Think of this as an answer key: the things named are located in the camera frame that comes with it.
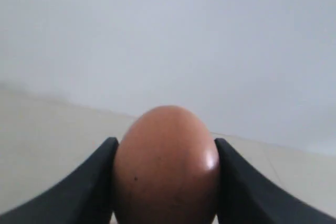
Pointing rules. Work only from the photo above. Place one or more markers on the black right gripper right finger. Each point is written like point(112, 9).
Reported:
point(247, 196)

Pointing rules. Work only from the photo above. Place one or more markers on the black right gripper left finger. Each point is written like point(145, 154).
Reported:
point(84, 196)

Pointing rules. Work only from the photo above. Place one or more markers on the brown egg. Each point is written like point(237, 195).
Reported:
point(166, 169)

